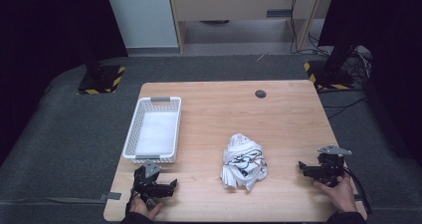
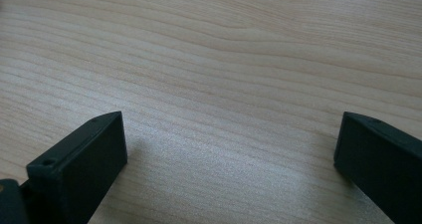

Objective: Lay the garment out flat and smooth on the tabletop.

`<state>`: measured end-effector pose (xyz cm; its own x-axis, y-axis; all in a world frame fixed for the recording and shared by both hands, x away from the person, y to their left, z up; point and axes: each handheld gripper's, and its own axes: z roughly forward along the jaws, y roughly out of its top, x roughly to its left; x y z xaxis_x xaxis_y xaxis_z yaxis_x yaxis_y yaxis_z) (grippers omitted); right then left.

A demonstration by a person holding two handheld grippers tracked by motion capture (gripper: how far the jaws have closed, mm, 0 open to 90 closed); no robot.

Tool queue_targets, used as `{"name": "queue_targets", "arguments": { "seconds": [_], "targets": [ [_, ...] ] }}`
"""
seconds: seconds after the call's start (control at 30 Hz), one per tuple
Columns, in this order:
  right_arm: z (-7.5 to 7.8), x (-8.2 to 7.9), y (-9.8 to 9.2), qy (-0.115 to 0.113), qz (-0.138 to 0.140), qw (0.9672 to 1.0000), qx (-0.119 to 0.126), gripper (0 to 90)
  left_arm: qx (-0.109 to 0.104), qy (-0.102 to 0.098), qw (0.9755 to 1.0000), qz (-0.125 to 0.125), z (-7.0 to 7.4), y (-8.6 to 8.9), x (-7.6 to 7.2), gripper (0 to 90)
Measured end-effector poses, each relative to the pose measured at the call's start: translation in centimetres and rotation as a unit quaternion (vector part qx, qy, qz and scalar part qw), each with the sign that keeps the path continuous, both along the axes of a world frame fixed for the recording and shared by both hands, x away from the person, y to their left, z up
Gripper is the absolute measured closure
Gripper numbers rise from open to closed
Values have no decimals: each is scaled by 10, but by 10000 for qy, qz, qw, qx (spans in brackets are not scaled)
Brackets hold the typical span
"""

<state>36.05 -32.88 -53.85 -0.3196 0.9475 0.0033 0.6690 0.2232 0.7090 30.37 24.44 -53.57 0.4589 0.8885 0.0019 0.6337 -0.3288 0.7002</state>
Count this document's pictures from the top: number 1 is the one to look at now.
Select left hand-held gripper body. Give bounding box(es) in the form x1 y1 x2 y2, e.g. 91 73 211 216
131 161 168 206

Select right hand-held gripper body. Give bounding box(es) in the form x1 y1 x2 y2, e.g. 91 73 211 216
313 144 353 188

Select white printed t-shirt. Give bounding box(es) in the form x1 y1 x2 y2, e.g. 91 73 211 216
219 132 269 192

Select person's left hand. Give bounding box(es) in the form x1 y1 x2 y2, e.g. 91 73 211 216
128 192 164 221

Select person's right hand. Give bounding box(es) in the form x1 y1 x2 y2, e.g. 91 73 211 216
313 171 358 214

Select white perforated plastic basket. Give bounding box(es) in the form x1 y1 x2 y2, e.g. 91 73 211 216
121 96 183 165

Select black striped stand base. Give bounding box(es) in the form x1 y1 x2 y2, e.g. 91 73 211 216
77 64 126 96
303 60 355 92

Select black curtain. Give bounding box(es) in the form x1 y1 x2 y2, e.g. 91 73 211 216
0 0 129 167
317 0 422 167

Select white cabinet panel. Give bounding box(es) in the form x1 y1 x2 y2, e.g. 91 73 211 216
103 0 180 50

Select light wooden desk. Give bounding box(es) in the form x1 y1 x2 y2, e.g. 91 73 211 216
166 0 336 53

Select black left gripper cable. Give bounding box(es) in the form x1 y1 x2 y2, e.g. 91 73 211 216
124 189 137 216

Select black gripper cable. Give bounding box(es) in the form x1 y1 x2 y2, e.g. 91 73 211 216
124 189 137 216
343 166 373 216

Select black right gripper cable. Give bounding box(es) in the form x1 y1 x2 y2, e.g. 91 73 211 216
343 166 373 216

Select black floor cable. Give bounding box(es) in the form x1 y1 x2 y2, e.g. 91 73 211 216
317 88 370 120

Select tangled cable bundle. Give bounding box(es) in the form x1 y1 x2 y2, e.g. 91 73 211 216
344 45 373 86

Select black stand post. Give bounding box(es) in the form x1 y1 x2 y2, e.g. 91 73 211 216
81 41 105 81
322 43 362 78

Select black hanging cables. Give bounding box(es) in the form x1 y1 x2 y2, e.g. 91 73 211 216
289 0 331 57

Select grey desk drawer handle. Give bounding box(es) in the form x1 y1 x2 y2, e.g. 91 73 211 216
266 8 294 19

